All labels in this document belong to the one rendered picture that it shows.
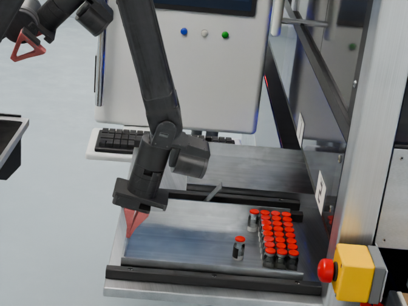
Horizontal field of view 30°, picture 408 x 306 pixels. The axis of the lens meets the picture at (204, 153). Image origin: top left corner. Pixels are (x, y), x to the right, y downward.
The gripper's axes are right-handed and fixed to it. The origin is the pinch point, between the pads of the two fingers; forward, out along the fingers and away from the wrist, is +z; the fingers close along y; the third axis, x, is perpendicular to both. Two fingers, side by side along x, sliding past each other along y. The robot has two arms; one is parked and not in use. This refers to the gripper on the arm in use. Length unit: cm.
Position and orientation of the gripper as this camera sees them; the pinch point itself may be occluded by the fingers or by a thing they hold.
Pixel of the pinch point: (129, 232)
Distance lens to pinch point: 146.3
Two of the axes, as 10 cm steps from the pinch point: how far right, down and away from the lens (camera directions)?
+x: -0.1, -3.7, 9.3
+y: 9.6, 2.7, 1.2
